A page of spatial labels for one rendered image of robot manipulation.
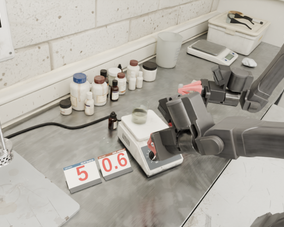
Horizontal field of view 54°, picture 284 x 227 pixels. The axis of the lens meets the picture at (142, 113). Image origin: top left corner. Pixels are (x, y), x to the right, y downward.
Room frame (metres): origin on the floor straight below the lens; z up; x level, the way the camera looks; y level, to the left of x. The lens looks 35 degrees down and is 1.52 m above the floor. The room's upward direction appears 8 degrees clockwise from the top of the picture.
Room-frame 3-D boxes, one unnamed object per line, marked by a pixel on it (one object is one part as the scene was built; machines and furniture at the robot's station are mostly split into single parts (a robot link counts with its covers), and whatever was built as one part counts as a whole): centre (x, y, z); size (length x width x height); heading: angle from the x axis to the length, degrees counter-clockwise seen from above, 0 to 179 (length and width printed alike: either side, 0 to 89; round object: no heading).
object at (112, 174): (0.57, 0.06, 0.92); 0.09 x 0.06 x 0.04; 125
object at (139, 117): (0.70, 0.01, 1.02); 0.06 x 0.05 x 0.08; 11
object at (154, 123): (0.70, -0.01, 0.98); 0.12 x 0.12 x 0.01; 35
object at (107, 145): (0.66, 0.09, 0.91); 0.06 x 0.06 x 0.02
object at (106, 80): (0.97, 0.17, 0.95); 0.04 x 0.04 x 0.11
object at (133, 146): (0.68, -0.03, 0.94); 0.22 x 0.13 x 0.08; 35
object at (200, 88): (0.84, -0.16, 1.05); 0.09 x 0.07 x 0.07; 88
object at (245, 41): (1.81, -0.54, 0.97); 0.37 x 0.31 x 0.14; 151
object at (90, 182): (0.51, 0.14, 0.92); 0.09 x 0.06 x 0.04; 125
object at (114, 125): (0.76, 0.10, 0.93); 0.03 x 0.03 x 0.07
